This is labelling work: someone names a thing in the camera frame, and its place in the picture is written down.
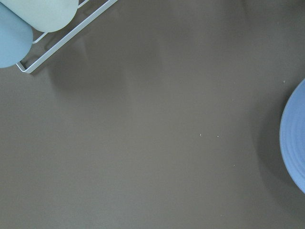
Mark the blue ridged plate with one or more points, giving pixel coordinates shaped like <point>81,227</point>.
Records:
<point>292,136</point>

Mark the light green cup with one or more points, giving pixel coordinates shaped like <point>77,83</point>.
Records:
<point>44,15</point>

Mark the light blue cup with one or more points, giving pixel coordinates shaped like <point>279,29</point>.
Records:
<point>16,37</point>

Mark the white wire rack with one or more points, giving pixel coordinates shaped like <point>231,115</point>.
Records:
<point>88,11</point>

